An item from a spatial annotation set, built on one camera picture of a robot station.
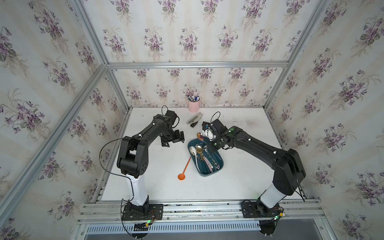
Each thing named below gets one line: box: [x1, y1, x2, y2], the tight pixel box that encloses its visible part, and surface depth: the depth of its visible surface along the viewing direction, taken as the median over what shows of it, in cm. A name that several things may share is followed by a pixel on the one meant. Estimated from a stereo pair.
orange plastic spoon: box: [178, 156, 192, 181], surface depth 86 cm
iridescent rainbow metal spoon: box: [196, 132, 208, 146], surface depth 90 cm
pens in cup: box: [187, 91, 200, 102], surface depth 113 cm
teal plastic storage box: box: [187, 138, 224, 177], surface depth 90 cm
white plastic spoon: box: [190, 146, 201, 173], surface depth 94 cm
